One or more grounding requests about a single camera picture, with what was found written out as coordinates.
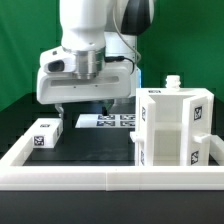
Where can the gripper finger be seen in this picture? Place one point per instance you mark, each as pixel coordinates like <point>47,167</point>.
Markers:
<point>60,110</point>

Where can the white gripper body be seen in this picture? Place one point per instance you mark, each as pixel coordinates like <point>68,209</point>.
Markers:
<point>115,81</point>

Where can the white block with markers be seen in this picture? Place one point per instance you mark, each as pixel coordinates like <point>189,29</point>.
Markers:
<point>46,132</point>

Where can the white cabinet body box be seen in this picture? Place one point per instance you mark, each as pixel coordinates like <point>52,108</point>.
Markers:
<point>168,118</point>

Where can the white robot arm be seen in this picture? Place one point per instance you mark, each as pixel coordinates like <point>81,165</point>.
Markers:
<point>97,59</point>

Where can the white flat marker plate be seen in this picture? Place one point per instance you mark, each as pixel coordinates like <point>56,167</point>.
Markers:
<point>109,121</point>

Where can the white U-shaped border frame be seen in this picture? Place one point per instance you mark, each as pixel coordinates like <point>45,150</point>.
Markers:
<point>15,175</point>

